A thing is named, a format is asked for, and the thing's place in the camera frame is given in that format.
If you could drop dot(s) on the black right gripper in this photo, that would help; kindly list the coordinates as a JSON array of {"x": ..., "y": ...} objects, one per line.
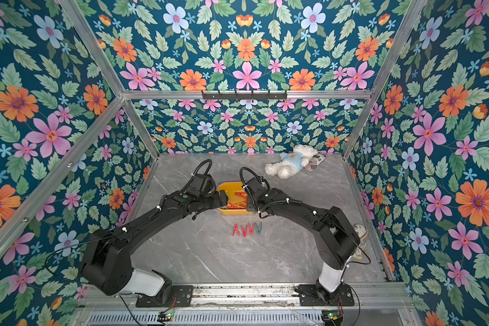
[{"x": 252, "y": 200}]

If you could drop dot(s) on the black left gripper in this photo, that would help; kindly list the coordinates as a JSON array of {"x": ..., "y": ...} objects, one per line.
[{"x": 217, "y": 202}]

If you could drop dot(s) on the yellow plastic storage box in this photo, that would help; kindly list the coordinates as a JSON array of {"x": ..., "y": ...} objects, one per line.
[{"x": 230, "y": 187}]

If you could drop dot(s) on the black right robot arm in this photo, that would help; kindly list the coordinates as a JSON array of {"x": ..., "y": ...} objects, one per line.
[{"x": 335, "y": 237}]

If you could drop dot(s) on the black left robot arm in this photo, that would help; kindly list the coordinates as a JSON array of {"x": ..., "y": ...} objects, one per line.
[{"x": 107, "y": 262}]

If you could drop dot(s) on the pile of clothespins in box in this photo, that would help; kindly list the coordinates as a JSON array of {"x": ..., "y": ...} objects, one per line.
[{"x": 237, "y": 201}]

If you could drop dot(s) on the white teddy bear blue shirt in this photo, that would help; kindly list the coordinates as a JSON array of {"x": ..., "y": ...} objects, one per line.
[{"x": 291, "y": 163}]

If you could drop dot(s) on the patterned pouch near bear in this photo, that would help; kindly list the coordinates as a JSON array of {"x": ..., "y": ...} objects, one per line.
[{"x": 315, "y": 161}]

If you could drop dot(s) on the black hook rail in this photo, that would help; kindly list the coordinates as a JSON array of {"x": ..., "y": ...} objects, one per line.
[{"x": 244, "y": 95}]

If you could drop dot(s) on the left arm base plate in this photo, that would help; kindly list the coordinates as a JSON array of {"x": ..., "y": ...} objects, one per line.
[{"x": 175, "y": 295}]

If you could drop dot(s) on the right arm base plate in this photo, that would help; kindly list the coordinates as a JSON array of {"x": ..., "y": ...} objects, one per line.
[{"x": 316, "y": 295}]

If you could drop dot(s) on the aluminium front rail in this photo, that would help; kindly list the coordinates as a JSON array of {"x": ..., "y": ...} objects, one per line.
[{"x": 392, "y": 295}]

